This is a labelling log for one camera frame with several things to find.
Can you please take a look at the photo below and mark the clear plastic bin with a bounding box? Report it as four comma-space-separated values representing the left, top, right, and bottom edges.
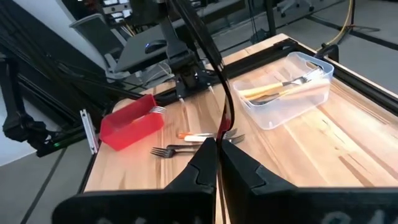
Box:
232, 51, 335, 131

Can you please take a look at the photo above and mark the white office chair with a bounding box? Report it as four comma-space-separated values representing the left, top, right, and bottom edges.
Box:
275, 0, 315, 19

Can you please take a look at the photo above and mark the yellow cable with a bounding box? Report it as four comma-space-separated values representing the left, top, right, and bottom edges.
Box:
323, 0, 356, 48

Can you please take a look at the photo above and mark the silver aluminium bracket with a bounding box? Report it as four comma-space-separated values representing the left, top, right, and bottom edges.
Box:
79, 108, 101, 156

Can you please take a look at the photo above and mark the black device with green light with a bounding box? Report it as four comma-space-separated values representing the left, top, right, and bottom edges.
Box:
0, 57, 82, 158

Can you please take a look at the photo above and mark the black floor box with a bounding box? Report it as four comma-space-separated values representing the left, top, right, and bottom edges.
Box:
250, 29, 271, 44

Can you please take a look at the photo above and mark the grey office chair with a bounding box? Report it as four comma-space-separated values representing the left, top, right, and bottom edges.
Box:
68, 13, 133, 82

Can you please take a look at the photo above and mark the black tripod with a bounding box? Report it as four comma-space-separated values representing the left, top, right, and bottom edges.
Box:
349, 0, 382, 34

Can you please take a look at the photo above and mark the black computer mouse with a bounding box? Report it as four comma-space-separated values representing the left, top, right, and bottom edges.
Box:
144, 39, 168, 55

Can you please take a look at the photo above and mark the pink plastic bin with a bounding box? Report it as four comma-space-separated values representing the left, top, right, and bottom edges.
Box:
99, 93, 165, 152

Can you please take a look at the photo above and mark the grey desk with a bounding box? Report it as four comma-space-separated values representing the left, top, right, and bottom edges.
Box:
114, 0, 249, 74

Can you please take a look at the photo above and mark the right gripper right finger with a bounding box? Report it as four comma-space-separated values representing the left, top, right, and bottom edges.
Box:
220, 139, 398, 224

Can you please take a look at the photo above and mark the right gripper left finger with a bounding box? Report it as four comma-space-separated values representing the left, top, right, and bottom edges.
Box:
52, 138, 218, 224

